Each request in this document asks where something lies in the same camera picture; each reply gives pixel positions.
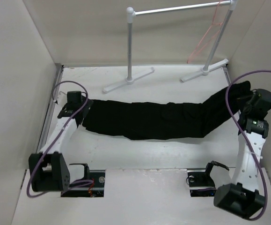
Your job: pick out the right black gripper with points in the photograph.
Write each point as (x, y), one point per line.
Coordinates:
(252, 96)

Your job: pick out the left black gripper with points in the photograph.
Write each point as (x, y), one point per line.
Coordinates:
(87, 106)

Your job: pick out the black trousers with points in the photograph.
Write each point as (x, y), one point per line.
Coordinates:
(147, 121)

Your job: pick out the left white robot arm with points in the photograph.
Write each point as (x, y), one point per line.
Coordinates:
(48, 168)

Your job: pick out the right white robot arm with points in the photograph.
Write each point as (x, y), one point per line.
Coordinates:
(240, 195)

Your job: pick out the white clothes rack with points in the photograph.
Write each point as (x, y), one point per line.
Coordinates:
(203, 71)

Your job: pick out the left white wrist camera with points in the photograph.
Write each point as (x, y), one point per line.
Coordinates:
(61, 98)

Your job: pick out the pink wire hanger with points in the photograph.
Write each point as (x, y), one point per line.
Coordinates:
(205, 36)

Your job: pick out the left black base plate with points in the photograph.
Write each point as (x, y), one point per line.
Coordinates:
(92, 185)

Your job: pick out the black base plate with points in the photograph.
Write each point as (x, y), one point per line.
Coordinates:
(200, 184)
(92, 185)

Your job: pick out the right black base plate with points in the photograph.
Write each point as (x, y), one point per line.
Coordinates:
(200, 184)

